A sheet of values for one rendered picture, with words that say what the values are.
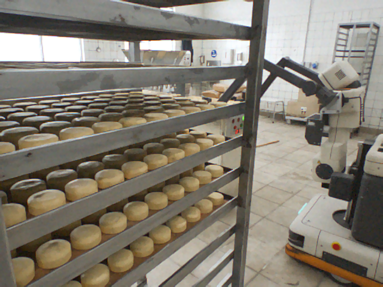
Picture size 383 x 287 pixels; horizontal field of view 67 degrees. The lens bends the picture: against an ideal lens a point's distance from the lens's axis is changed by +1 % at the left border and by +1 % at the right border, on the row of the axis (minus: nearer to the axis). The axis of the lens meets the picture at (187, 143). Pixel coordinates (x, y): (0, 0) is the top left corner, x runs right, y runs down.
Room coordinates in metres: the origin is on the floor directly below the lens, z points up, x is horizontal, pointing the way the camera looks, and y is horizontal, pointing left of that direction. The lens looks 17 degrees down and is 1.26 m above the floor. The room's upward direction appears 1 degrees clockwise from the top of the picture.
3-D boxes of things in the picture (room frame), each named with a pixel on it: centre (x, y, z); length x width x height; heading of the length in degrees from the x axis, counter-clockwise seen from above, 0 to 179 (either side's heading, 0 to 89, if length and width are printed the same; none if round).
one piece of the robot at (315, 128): (1.81, -0.86, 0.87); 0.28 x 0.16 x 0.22; 142
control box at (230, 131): (2.18, -0.37, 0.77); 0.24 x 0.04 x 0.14; 142
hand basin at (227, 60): (7.42, -0.56, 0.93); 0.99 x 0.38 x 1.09; 47
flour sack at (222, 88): (6.55, -0.90, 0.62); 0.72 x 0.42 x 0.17; 53
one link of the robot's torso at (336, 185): (1.68, -0.92, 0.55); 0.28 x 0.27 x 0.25; 142
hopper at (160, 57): (2.72, 0.31, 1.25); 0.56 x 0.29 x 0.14; 142
